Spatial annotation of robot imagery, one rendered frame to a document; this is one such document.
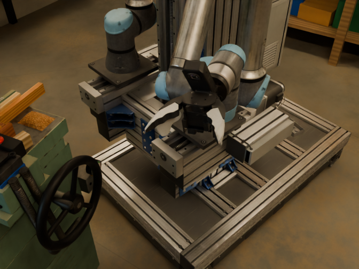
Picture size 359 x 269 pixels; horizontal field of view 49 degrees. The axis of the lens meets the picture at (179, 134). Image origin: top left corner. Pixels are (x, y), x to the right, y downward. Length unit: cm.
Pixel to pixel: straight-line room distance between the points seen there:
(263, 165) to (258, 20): 114
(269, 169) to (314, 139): 38
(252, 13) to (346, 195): 151
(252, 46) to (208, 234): 94
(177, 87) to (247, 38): 28
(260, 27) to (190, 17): 22
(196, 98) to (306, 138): 162
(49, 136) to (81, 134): 137
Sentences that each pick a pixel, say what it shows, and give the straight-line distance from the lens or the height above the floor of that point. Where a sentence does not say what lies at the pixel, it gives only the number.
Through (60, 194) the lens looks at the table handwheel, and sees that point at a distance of 122.
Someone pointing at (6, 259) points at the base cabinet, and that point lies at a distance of 140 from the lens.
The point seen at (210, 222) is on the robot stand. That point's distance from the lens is 188.
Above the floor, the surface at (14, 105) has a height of 94.
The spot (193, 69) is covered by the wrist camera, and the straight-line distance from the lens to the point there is 76.
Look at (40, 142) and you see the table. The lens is 130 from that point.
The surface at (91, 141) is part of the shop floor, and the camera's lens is 262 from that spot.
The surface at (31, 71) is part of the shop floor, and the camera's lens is 344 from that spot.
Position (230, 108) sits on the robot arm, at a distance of 101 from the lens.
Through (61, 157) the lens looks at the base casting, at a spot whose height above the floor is 77.
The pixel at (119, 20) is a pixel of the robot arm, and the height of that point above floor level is 104.
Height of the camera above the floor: 172
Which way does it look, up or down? 41 degrees down
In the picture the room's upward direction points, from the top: straight up
